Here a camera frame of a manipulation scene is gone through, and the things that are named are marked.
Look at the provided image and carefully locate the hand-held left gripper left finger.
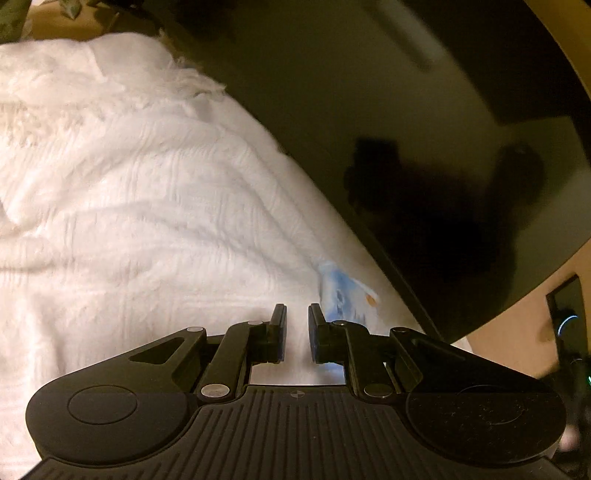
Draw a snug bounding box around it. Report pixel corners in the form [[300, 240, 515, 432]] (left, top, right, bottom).
[[129, 303, 288, 401]]

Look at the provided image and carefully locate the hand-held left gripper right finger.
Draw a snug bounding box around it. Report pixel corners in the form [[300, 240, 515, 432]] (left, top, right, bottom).
[[308, 303, 472, 400]]

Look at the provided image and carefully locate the blue white wipes packet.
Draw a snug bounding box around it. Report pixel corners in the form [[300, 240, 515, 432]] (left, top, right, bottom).
[[318, 261, 382, 385]]

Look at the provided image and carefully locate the black power strip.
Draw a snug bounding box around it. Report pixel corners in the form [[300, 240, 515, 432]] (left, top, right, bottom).
[[546, 274, 584, 357]]

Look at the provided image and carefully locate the white fringed blanket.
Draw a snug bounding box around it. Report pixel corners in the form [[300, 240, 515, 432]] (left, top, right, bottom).
[[0, 32, 472, 480]]

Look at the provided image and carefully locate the black monitor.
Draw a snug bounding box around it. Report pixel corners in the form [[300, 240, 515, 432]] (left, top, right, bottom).
[[159, 0, 591, 344]]

